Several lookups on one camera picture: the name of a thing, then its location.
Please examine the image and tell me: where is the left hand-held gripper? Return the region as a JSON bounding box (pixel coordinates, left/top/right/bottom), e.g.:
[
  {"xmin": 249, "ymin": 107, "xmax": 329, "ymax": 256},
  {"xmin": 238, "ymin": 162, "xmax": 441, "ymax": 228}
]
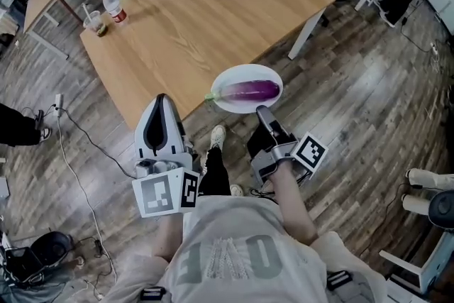
[{"xmin": 131, "ymin": 94, "xmax": 201, "ymax": 219}]

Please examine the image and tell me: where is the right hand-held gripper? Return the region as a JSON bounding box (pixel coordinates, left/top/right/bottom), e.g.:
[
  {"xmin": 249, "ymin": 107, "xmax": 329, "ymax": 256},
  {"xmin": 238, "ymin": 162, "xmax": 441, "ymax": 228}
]
[{"xmin": 246, "ymin": 105, "xmax": 329, "ymax": 189}]

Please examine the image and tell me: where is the purple eggplant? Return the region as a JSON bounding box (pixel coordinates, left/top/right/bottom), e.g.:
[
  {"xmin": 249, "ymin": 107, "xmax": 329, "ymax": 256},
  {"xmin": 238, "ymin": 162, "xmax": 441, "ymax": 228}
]
[{"xmin": 204, "ymin": 79, "xmax": 281, "ymax": 104}]

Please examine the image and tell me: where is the white oval plate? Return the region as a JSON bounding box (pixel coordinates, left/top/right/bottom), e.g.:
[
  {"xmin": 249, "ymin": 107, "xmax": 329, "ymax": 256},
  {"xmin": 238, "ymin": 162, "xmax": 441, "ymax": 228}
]
[{"xmin": 211, "ymin": 64, "xmax": 284, "ymax": 114}]

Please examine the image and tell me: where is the person's right forearm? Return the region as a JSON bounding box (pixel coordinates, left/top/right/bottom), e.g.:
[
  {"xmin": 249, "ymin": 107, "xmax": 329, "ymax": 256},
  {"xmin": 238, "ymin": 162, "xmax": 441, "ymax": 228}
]
[{"xmin": 270, "ymin": 160, "xmax": 319, "ymax": 248}]

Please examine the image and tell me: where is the person's left forearm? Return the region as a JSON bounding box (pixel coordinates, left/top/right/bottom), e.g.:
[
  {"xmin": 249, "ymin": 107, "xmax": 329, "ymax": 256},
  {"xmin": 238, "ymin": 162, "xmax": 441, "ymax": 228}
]
[{"xmin": 152, "ymin": 213, "xmax": 186, "ymax": 264}]

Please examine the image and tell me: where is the person's black trouser leg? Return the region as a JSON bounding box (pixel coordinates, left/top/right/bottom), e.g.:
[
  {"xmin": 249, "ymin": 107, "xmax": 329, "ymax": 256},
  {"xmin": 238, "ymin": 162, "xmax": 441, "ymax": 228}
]
[{"xmin": 202, "ymin": 146, "xmax": 232, "ymax": 197}]

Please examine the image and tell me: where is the person's grey printed shirt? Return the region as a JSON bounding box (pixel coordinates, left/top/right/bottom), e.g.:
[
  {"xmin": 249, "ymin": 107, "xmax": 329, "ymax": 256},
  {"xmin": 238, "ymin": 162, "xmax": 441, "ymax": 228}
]
[{"xmin": 105, "ymin": 194, "xmax": 388, "ymax": 303}]

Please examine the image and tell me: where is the clear plastic cup with straw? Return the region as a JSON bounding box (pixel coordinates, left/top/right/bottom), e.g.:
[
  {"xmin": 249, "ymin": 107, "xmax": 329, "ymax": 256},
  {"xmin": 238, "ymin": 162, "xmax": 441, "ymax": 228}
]
[{"xmin": 82, "ymin": 2, "xmax": 109, "ymax": 38}]

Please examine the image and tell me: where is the plastic bottle with red label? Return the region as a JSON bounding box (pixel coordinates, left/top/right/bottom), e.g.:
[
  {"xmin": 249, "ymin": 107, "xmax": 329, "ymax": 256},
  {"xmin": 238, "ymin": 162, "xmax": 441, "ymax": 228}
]
[{"xmin": 99, "ymin": 0, "xmax": 128, "ymax": 26}]

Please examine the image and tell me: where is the black round floor appliance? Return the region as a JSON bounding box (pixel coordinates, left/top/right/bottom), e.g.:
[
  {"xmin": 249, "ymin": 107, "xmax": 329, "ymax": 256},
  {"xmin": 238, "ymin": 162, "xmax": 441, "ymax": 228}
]
[{"xmin": 28, "ymin": 231, "xmax": 75, "ymax": 269}]

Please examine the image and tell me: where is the black cable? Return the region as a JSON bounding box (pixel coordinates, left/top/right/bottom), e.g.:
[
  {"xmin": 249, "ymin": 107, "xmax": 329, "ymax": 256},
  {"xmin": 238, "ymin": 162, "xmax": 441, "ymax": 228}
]
[{"xmin": 21, "ymin": 106, "xmax": 139, "ymax": 179}]

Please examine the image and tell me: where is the white cable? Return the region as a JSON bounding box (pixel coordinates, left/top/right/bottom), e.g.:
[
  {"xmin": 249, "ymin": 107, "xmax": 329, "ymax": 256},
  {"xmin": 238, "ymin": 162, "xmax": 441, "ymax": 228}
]
[{"xmin": 52, "ymin": 106, "xmax": 118, "ymax": 299}]

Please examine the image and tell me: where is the white metal frame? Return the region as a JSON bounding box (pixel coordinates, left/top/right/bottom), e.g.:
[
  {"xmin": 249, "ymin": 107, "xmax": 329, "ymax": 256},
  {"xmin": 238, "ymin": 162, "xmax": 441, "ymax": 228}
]
[{"xmin": 378, "ymin": 230, "xmax": 454, "ymax": 303}]

